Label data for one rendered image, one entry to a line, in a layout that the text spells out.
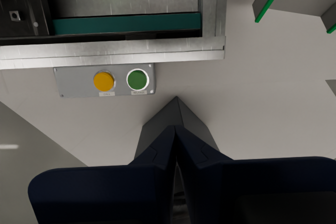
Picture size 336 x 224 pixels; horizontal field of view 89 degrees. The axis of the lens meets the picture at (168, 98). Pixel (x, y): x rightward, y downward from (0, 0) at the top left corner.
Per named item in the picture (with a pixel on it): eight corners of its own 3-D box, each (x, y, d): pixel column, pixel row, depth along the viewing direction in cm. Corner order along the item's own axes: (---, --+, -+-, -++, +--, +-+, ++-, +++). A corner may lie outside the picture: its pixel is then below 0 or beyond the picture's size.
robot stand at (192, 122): (173, 154, 54) (179, 215, 35) (142, 126, 51) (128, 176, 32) (208, 127, 51) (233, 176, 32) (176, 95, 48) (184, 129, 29)
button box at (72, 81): (156, 87, 43) (155, 94, 37) (73, 91, 43) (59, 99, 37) (154, 59, 41) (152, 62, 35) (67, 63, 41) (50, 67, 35)
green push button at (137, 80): (148, 87, 38) (147, 89, 36) (130, 88, 38) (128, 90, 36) (146, 69, 37) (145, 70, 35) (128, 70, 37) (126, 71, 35)
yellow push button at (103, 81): (116, 88, 38) (114, 91, 36) (98, 89, 38) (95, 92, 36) (114, 70, 37) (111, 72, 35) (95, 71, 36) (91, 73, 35)
